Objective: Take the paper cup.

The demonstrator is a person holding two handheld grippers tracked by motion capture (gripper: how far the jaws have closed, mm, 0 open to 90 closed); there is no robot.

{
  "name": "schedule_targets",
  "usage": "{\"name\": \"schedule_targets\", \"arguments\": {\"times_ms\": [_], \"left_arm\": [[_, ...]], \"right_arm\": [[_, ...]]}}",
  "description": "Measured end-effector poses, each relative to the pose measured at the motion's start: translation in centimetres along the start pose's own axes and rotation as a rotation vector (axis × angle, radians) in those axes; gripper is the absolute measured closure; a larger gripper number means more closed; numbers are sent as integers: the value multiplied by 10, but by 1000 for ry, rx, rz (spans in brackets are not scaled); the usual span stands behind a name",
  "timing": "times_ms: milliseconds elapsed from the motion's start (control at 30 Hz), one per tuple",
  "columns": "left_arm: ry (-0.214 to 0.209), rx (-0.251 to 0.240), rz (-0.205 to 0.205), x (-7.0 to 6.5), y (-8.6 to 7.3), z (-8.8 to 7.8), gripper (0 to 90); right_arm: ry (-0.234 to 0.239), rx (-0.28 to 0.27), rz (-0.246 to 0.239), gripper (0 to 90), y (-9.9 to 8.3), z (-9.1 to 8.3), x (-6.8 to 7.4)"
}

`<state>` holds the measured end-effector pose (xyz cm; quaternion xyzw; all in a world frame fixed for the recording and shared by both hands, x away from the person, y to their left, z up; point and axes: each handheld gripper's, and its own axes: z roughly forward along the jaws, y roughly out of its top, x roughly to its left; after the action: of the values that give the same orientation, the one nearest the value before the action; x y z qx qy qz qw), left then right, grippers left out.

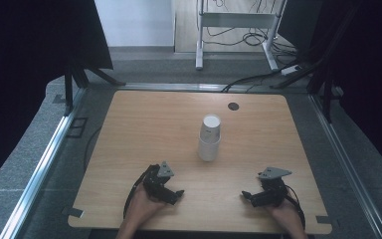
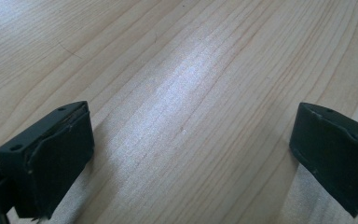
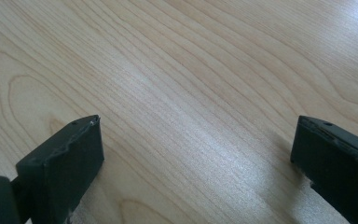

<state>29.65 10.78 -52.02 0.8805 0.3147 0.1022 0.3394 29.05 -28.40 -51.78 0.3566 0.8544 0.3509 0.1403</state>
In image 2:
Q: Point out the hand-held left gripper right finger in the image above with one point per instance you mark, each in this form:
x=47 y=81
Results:
x=335 y=155

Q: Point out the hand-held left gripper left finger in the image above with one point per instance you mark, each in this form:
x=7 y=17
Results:
x=56 y=161

